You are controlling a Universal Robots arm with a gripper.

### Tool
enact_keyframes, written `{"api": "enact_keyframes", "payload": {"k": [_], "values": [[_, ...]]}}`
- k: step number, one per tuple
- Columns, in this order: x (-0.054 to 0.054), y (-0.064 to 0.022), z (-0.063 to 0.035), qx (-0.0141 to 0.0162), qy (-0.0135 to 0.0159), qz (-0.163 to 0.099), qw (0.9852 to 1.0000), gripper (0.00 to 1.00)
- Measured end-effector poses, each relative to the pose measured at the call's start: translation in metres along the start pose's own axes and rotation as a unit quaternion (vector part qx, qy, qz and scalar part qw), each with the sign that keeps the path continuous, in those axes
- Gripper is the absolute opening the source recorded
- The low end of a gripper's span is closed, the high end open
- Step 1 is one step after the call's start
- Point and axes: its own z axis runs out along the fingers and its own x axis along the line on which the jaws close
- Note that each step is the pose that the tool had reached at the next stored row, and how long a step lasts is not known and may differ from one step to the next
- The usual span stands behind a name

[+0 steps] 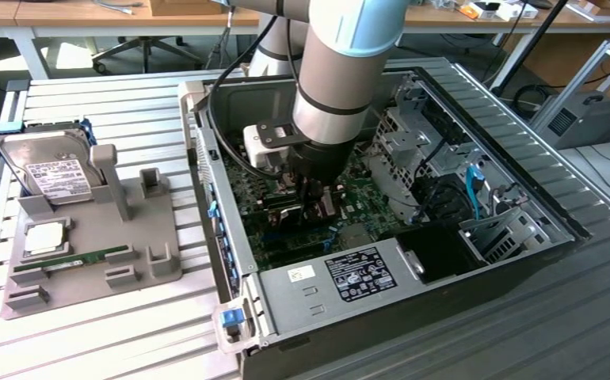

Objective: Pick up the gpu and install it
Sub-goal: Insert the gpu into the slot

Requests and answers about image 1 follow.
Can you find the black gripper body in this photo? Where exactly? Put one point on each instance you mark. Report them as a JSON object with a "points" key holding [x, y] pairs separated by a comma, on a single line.
{"points": [[318, 162]]}

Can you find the Nvidia Quadro graphics card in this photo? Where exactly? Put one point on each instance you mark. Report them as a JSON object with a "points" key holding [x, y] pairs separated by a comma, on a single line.
{"points": [[289, 219]]}

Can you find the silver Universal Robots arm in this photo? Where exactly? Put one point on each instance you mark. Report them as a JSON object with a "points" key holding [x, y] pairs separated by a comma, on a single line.
{"points": [[342, 71]]}

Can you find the green Dell motherboard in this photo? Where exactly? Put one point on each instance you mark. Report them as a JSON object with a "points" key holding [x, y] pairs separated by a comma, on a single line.
{"points": [[368, 202]]}

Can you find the silver chipset heatsink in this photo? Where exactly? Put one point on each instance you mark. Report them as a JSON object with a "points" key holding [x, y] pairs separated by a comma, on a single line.
{"points": [[357, 236]]}

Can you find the blue expansion slot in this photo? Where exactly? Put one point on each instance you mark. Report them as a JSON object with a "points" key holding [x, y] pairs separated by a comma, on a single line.
{"points": [[270, 237]]}

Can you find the long black expansion slot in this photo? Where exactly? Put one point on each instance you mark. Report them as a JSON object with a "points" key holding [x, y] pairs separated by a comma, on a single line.
{"points": [[297, 250], [305, 259]]}

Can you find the silver perforated drive cage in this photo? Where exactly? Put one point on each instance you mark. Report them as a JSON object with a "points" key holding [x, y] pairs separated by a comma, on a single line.
{"points": [[394, 166]]}

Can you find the blue slot retainer clip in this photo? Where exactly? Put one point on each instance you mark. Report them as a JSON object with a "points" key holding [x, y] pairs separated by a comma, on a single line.
{"points": [[214, 210]]}

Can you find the grey power supply unit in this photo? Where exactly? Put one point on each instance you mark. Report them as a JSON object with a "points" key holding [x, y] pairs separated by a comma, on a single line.
{"points": [[294, 305]]}

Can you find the blue case latch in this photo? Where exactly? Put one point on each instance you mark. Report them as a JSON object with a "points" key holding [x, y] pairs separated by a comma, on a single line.
{"points": [[233, 318]]}

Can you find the black open PC case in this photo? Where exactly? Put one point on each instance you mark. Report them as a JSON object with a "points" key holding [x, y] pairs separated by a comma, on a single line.
{"points": [[416, 340]]}

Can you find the green RAM stick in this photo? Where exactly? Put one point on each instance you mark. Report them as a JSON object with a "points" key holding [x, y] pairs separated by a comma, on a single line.
{"points": [[93, 257]]}

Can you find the black office chair base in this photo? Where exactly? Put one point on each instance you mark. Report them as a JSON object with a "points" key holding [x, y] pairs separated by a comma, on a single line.
{"points": [[146, 45]]}

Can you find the brown cardboard box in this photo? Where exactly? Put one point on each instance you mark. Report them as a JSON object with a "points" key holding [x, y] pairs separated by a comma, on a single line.
{"points": [[189, 7]]}

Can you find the yellow and white box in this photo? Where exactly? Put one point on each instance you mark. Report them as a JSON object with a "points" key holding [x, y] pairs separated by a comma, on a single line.
{"points": [[480, 10]]}

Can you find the grey plastic parts rack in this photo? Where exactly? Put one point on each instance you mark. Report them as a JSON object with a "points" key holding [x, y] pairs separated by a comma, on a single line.
{"points": [[83, 293]]}

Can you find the silver CPU chip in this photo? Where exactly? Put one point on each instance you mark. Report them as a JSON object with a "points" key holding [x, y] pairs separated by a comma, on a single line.
{"points": [[46, 239]]}

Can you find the black tripod pole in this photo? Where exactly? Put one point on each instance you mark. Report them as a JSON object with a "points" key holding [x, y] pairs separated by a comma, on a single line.
{"points": [[534, 35]]}

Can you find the silver hard disk drive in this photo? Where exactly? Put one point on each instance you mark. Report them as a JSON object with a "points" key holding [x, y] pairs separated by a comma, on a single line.
{"points": [[35, 150]]}

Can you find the grey computer tower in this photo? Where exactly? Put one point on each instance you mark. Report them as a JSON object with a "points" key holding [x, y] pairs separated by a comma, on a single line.
{"points": [[596, 118]]}

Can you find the small white box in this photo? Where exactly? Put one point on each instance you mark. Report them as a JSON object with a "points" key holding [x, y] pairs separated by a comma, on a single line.
{"points": [[518, 12]]}

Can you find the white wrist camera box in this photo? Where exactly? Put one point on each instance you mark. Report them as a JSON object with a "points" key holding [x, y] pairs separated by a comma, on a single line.
{"points": [[259, 150]]}

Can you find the silver disk bay bracket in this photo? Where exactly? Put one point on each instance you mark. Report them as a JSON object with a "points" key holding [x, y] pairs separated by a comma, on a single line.
{"points": [[500, 237]]}

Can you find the wooden desk white frame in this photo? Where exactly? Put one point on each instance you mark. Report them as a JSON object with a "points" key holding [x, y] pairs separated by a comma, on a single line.
{"points": [[73, 16], [442, 23]]}

